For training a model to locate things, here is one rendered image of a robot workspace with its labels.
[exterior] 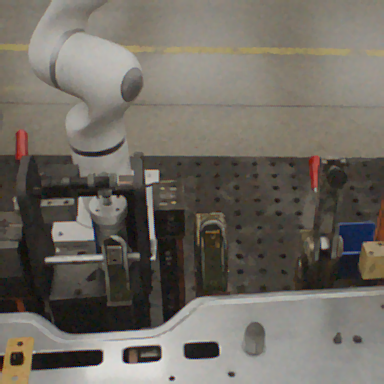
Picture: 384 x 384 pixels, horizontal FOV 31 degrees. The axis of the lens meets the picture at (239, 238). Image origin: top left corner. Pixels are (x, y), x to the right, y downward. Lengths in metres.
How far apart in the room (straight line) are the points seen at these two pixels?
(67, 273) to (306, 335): 0.42
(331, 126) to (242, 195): 1.60
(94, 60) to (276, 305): 0.56
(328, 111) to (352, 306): 2.37
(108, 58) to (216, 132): 1.94
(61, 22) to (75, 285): 0.49
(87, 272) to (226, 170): 0.73
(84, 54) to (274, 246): 0.62
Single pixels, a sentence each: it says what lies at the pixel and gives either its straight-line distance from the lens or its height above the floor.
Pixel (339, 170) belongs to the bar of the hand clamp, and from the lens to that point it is 0.98.
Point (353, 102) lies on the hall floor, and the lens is 3.49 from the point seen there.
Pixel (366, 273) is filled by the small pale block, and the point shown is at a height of 1.03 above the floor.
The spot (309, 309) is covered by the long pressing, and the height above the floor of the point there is 1.00.
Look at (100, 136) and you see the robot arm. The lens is 1.41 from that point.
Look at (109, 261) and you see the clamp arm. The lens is 1.05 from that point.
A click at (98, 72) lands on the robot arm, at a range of 1.29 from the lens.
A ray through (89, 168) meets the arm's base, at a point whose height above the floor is 0.93.
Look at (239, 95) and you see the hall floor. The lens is 3.47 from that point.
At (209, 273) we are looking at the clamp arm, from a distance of 1.10.
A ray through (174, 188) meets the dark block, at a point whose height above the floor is 1.12.
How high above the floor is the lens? 1.81
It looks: 43 degrees down
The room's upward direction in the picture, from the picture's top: 2 degrees clockwise
